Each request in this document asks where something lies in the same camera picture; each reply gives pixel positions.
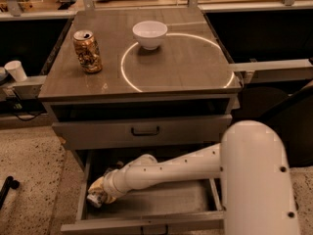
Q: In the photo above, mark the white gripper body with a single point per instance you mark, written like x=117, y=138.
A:
x=109, y=186

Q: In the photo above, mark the clear plastic water bottle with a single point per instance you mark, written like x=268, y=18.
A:
x=98, y=200

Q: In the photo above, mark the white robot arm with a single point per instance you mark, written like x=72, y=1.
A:
x=252, y=164

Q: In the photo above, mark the open lower grey drawer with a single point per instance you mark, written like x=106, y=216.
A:
x=165, y=209

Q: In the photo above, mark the closed grey drawer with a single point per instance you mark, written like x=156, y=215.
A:
x=102, y=134

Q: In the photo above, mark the grey drawer cabinet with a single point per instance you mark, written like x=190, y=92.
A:
x=185, y=76

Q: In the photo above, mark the black stand foot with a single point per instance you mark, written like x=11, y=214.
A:
x=9, y=183

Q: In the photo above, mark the gold drink can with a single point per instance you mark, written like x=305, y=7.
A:
x=87, y=51

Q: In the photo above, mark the white paper cup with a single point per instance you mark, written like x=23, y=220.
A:
x=15, y=69

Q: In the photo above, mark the white ceramic bowl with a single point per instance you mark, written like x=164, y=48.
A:
x=149, y=34

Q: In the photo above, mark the black office chair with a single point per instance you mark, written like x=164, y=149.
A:
x=290, y=115

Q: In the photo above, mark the black drawer handle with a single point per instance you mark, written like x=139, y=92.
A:
x=147, y=132

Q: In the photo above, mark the aluminium frame rail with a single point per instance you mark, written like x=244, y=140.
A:
x=272, y=65

